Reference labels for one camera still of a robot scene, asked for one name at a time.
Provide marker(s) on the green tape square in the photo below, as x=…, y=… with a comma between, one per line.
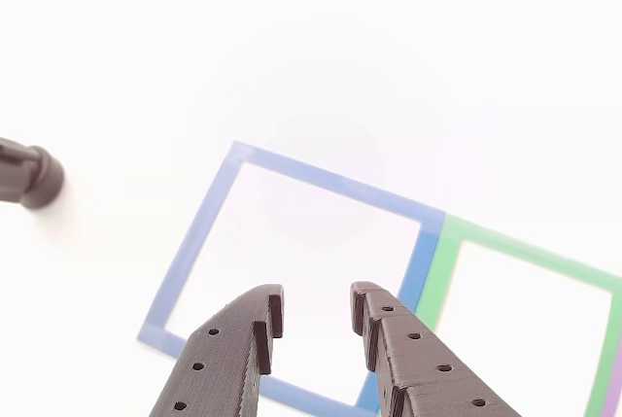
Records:
x=534, y=255

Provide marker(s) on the purple tape square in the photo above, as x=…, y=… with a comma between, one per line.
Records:
x=614, y=388

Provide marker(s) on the blue tape square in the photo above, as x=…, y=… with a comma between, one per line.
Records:
x=330, y=184

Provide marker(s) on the black tripod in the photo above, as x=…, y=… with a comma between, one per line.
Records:
x=39, y=179

